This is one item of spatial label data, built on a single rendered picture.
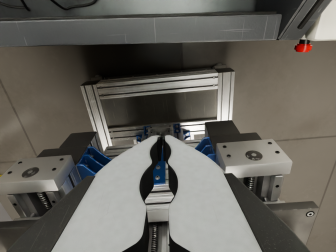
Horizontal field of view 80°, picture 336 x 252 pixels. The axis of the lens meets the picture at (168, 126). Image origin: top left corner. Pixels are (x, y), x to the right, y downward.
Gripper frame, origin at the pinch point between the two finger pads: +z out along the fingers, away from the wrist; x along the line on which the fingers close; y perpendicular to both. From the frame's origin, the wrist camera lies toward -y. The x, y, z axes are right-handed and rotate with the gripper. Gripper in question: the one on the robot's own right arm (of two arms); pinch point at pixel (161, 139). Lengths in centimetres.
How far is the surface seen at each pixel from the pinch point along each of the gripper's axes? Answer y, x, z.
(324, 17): -6.2, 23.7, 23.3
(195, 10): -8.1, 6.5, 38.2
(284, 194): 135, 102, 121
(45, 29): -5.6, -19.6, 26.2
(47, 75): 23, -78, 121
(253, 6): -8.5, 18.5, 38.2
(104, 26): -5.8, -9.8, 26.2
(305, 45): 0, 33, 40
